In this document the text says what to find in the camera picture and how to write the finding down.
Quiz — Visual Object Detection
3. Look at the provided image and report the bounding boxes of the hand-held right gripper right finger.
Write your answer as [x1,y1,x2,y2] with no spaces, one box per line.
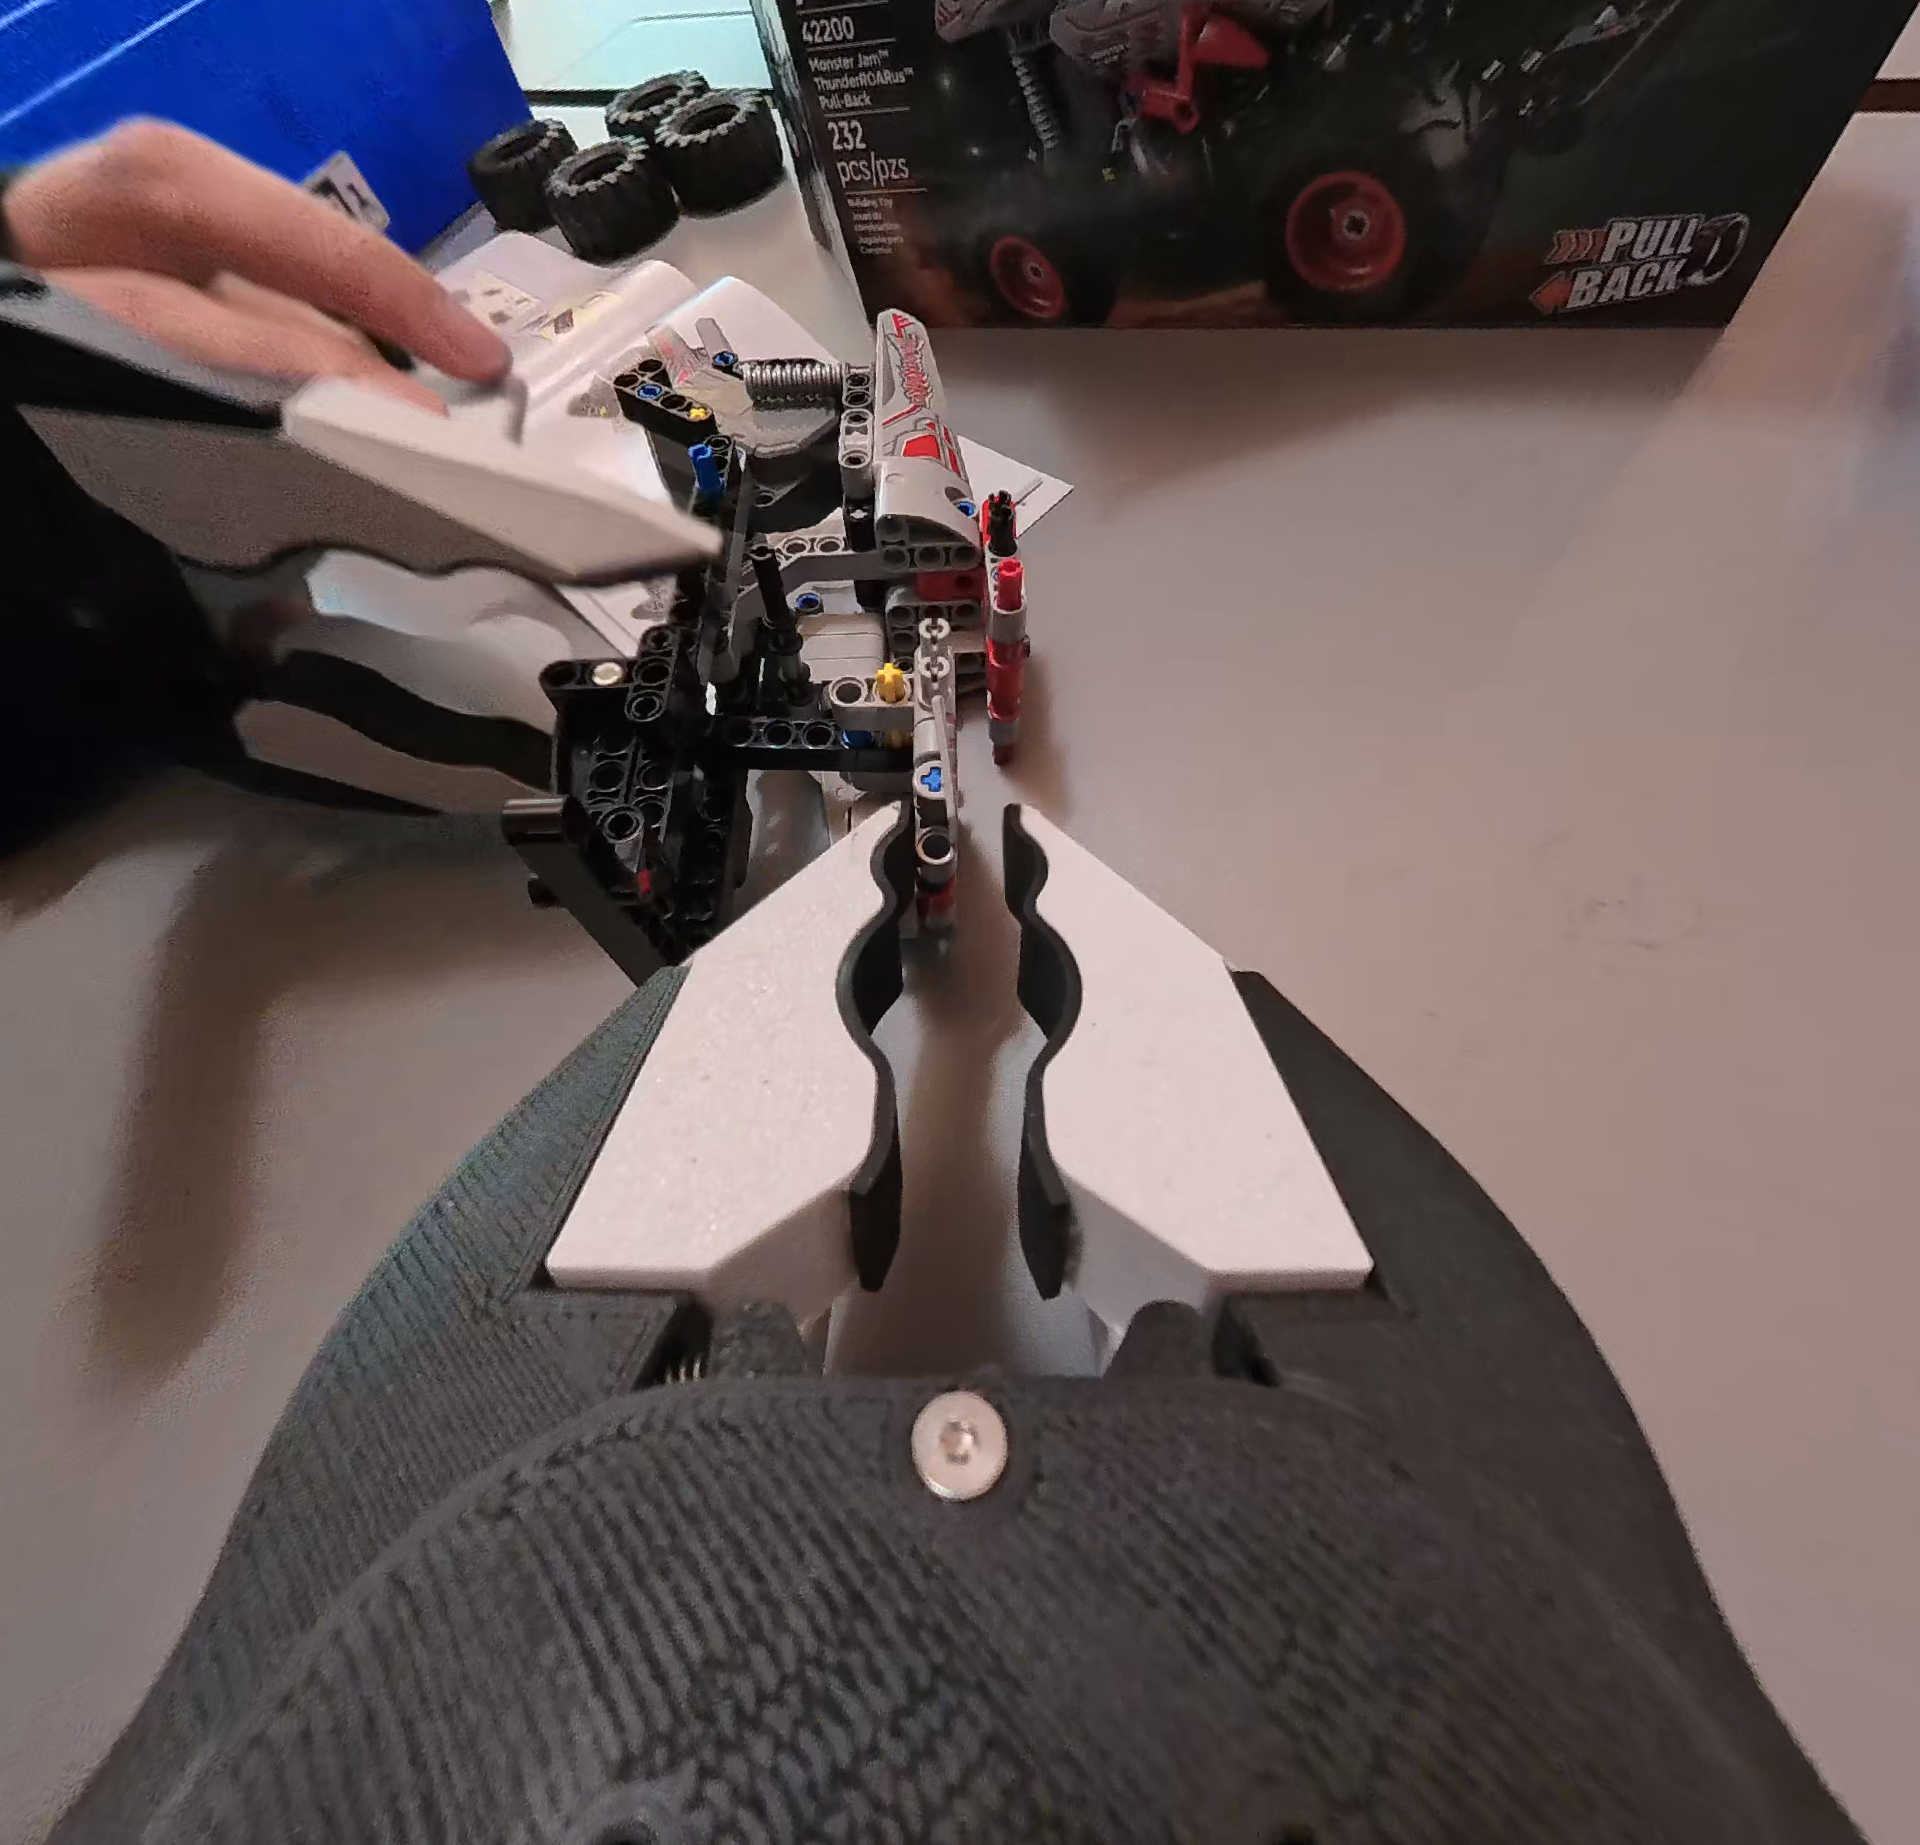
[1002,802,1377,1377]

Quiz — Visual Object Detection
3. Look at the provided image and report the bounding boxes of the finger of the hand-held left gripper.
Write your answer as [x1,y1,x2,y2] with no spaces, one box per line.
[199,583,559,816]
[21,375,724,590]

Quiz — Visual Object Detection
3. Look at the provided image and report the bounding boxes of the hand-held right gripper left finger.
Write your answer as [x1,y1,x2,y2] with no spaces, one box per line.
[543,800,923,1370]

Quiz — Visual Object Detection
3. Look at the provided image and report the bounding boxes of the brick toy truck model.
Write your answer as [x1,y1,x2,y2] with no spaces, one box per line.
[502,307,1040,984]

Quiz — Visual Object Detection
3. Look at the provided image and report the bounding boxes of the grey desk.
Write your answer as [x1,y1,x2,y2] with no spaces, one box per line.
[0,66,1920,1845]

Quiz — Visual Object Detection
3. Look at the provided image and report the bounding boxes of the person's left hand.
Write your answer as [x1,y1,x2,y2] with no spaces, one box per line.
[0,117,514,393]

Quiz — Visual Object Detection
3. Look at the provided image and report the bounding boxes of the white instruction booklet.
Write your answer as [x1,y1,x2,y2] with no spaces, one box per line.
[299,231,1076,678]

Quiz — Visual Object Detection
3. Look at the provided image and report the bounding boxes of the black toy tire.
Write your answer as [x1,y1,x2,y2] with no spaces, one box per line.
[604,70,715,145]
[647,88,783,215]
[468,120,581,237]
[543,140,678,262]

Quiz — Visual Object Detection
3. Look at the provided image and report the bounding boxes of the blue box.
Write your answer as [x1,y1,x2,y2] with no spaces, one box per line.
[0,0,534,249]

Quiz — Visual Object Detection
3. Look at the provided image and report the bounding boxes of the black toy truck box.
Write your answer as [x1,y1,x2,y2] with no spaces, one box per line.
[721,0,1920,332]

